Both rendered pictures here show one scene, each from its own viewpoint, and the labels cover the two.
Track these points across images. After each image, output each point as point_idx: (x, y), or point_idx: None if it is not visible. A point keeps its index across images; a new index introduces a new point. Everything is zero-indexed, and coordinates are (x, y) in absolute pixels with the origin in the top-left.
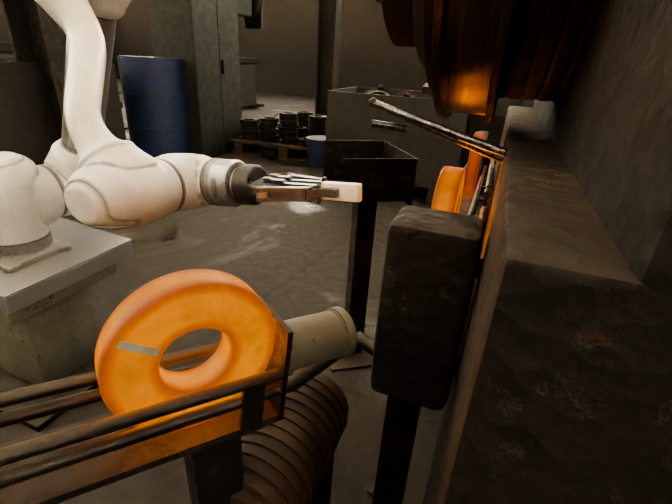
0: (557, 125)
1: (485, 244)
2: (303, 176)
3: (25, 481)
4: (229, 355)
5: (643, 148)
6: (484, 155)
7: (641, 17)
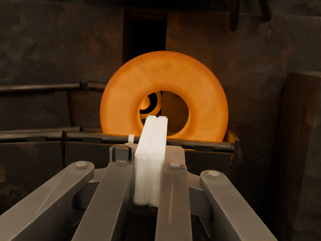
0: (198, 0)
1: (268, 98)
2: (10, 227)
3: None
4: None
5: None
6: (235, 24)
7: None
